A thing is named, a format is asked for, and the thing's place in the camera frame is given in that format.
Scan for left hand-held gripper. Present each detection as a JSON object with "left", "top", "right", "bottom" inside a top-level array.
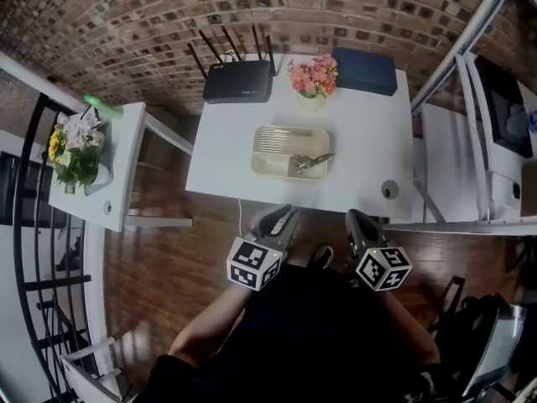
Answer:
[{"left": 226, "top": 204, "right": 301, "bottom": 292}]

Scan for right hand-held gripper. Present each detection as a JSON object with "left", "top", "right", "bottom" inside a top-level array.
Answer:
[{"left": 344, "top": 208, "right": 414, "bottom": 292}]

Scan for small metal pliers tool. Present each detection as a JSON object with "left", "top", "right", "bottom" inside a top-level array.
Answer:
[{"left": 291, "top": 152, "right": 336, "bottom": 175}]

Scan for beige tray container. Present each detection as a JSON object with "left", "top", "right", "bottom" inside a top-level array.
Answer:
[{"left": 250, "top": 124, "right": 331, "bottom": 181}]

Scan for person's left forearm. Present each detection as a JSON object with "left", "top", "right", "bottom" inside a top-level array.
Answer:
[{"left": 167, "top": 282, "right": 253, "bottom": 369}]

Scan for person's right forearm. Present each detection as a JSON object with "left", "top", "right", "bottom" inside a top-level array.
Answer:
[{"left": 377, "top": 287, "right": 441, "bottom": 371}]

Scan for person's black shoe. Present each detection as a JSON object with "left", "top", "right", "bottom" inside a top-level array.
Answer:
[{"left": 309, "top": 245, "right": 335, "bottom": 270}]

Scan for person's black clothing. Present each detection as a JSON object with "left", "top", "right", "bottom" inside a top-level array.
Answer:
[{"left": 133, "top": 262, "right": 467, "bottom": 403}]

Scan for black bag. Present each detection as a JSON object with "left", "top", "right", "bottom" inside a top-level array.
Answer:
[{"left": 427, "top": 292, "right": 519, "bottom": 396}]

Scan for black router with antennas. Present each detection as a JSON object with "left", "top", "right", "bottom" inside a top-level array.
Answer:
[{"left": 186, "top": 23, "right": 279, "bottom": 106}]

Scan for pink flowers in pale pot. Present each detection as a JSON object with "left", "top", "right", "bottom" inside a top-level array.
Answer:
[{"left": 286, "top": 53, "right": 339, "bottom": 113}]

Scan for white side table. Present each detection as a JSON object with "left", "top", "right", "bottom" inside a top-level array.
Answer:
[{"left": 47, "top": 101, "right": 195, "bottom": 233}]

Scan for dark blue box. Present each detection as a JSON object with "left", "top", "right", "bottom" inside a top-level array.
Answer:
[{"left": 331, "top": 46, "right": 399, "bottom": 97}]

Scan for green plastic tube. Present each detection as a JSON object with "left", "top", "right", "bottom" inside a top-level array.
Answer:
[{"left": 82, "top": 94, "right": 125, "bottom": 121}]

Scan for mixed flower bouquet in vase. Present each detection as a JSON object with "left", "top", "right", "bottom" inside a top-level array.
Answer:
[{"left": 46, "top": 110, "right": 115, "bottom": 197}]

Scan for white chair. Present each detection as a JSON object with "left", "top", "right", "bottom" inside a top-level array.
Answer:
[{"left": 60, "top": 335, "right": 129, "bottom": 403}]

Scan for black metal railing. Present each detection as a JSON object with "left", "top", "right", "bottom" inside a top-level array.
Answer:
[{"left": 12, "top": 92, "right": 94, "bottom": 403}]

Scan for grey round cable grommet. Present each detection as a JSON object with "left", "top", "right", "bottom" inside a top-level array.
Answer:
[{"left": 380, "top": 179, "right": 400, "bottom": 201}]

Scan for white metal shelf frame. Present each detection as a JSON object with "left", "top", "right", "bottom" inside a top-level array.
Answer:
[{"left": 383, "top": 0, "right": 537, "bottom": 238}]

